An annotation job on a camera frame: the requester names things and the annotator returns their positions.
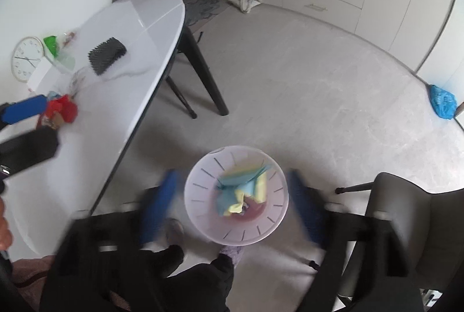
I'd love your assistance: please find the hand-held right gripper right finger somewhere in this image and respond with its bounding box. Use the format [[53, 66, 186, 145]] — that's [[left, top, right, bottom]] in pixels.
[[288, 169, 425, 312]]

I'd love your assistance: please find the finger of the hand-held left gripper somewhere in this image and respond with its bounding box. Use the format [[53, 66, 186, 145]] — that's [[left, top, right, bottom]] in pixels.
[[0, 129, 60, 177], [0, 95, 48, 133]]

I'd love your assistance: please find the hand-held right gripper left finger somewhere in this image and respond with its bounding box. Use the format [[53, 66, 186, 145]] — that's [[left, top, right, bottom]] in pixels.
[[40, 169, 180, 312]]

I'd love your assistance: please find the red wrapper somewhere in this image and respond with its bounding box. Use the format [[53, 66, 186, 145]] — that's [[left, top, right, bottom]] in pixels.
[[45, 95, 78, 124]]

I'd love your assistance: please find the white slotted waste bin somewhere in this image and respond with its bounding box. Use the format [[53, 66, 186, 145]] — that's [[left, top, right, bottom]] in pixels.
[[184, 146, 290, 245]]

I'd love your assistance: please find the person's left hand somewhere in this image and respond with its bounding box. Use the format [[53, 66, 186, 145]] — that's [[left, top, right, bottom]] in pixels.
[[0, 196, 14, 251]]

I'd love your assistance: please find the grey slipper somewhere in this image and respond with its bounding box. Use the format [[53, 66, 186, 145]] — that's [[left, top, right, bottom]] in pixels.
[[165, 218, 185, 248]]

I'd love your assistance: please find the brown snack wrapper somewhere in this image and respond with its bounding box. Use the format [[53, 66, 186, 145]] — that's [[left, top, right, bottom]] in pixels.
[[39, 114, 63, 130]]

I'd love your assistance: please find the white paper box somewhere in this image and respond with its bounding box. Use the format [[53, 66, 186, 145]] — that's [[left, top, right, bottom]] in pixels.
[[27, 56, 56, 91]]

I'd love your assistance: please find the person's left leg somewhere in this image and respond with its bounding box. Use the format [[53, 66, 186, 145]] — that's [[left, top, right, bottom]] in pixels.
[[141, 245, 185, 312]]

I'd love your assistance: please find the person's leg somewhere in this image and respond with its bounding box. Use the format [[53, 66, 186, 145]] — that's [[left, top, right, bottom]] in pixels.
[[141, 245, 185, 312], [170, 256, 235, 312]]

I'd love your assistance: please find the white round clock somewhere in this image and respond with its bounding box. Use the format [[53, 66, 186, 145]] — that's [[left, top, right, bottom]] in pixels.
[[11, 37, 45, 82]]

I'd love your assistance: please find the clear plastic wrapper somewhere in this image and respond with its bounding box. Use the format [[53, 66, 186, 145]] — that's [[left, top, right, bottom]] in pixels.
[[70, 67, 91, 91]]

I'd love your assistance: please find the green wrapper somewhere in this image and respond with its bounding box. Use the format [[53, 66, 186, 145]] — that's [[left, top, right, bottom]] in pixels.
[[43, 35, 60, 56]]

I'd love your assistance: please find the purple knit slipper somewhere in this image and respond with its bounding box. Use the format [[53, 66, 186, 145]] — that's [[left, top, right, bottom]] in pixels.
[[219, 245, 244, 267]]

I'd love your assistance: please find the person's right leg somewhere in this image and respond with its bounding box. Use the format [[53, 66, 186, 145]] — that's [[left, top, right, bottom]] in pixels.
[[170, 256, 235, 312]]

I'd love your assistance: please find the black woven pad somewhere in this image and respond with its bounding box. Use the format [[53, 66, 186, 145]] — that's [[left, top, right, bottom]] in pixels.
[[89, 37, 127, 76]]

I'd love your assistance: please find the thin black chair leg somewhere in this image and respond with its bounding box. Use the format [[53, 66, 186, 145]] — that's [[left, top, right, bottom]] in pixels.
[[166, 76, 198, 119]]

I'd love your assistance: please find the black table leg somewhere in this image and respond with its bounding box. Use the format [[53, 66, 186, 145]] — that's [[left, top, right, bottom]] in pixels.
[[179, 24, 230, 117]]

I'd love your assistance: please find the blue plastic bag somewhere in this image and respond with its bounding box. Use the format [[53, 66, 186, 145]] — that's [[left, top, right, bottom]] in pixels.
[[429, 84, 458, 120]]

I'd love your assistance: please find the grey patterned rug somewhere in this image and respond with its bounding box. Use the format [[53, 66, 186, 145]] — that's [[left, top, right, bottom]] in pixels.
[[181, 0, 233, 33]]

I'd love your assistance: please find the white tote bag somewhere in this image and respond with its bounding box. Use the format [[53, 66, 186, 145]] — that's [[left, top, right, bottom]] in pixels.
[[228, 0, 262, 12]]

